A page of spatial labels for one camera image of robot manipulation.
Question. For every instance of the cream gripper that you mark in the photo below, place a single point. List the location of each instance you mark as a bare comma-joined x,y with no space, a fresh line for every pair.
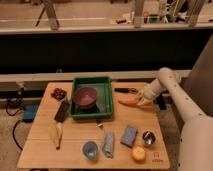
141,100

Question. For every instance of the orange pepper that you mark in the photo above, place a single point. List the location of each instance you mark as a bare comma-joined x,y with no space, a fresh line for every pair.
132,102

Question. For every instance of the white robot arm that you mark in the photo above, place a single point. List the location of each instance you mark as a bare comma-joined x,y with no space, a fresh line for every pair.
196,141

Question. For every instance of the small metal cup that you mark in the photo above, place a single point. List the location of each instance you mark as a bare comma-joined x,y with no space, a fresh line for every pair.
148,138

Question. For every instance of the blue sponge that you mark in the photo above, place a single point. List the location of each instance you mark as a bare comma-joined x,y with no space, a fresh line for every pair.
129,136

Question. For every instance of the wooden table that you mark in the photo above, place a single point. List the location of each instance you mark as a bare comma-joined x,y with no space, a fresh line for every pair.
39,151

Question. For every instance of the green plastic tray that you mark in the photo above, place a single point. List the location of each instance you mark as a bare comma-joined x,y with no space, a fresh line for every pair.
104,104

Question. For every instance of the orange fruit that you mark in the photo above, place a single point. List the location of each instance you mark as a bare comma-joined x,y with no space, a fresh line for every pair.
138,153

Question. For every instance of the grey folded cloth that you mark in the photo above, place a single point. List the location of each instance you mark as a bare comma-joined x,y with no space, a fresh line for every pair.
107,146

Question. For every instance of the purple bowl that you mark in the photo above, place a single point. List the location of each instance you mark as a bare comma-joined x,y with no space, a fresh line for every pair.
85,97

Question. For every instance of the dark grape bunch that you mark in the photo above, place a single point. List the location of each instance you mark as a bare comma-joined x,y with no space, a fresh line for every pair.
58,94

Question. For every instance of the yellow banana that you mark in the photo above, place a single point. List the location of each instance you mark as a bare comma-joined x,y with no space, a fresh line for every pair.
55,132

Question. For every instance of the blue box on floor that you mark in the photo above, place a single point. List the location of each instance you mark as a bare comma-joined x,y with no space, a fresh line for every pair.
29,113

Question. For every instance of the black handled tool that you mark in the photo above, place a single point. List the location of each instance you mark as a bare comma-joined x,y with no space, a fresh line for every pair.
126,90

